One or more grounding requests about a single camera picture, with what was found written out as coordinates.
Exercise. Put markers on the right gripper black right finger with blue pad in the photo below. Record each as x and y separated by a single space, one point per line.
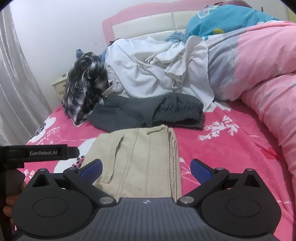
219 187

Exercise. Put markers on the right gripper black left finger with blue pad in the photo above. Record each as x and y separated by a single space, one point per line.
81 180

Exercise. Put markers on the beige khaki trousers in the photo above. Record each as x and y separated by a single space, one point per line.
138 163

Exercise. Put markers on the left hand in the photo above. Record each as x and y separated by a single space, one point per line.
10 202

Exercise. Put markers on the pink floral bed sheet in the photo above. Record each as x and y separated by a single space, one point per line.
233 137

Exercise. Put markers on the grey sheer curtain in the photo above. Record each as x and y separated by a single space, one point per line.
23 105

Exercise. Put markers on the dark grey elastic shorts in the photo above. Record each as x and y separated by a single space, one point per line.
175 110

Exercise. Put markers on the cream bedside table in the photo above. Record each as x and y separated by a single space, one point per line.
59 85

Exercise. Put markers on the black white plaid shirt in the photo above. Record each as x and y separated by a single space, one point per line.
86 82

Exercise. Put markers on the blue denim garment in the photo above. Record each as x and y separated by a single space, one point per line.
79 53

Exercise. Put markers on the white crumpled garment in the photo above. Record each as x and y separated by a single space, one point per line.
149 68

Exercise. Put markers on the pink white quilt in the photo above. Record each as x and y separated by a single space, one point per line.
257 64

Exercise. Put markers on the teal patterned pillow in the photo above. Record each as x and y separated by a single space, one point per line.
221 18

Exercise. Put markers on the pink cream bed headboard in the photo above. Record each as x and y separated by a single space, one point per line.
151 19

